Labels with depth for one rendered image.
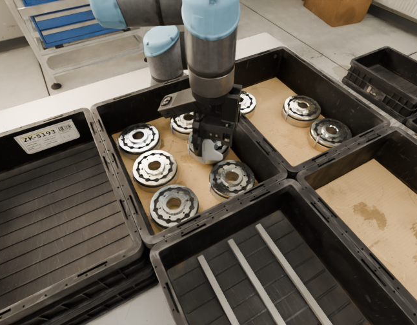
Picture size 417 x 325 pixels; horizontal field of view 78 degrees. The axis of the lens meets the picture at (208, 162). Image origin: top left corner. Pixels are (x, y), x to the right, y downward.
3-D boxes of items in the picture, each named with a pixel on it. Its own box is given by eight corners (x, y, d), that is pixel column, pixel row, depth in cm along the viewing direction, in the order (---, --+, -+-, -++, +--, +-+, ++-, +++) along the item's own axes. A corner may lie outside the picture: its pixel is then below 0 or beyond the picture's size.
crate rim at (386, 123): (198, 78, 74) (197, 71, 72) (281, 51, 83) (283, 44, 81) (288, 182, 52) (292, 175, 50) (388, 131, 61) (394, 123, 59)
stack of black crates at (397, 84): (320, 122, 173) (350, 59, 137) (352, 107, 182) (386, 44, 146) (370, 163, 151) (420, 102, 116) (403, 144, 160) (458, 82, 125)
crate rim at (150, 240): (91, 113, 65) (88, 105, 63) (197, 78, 74) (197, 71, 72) (148, 253, 43) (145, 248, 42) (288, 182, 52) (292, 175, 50)
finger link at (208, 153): (219, 177, 59) (223, 146, 52) (195, 170, 60) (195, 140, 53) (223, 167, 61) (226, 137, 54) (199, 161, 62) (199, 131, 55)
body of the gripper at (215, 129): (231, 150, 52) (235, 106, 42) (190, 141, 53) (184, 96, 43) (239, 122, 56) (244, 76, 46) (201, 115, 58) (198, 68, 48)
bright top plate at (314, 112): (276, 104, 75) (277, 102, 74) (303, 93, 78) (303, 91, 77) (300, 124, 69) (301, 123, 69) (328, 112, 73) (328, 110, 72)
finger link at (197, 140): (199, 161, 55) (200, 129, 49) (193, 160, 55) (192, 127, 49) (206, 147, 58) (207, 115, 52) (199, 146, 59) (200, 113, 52)
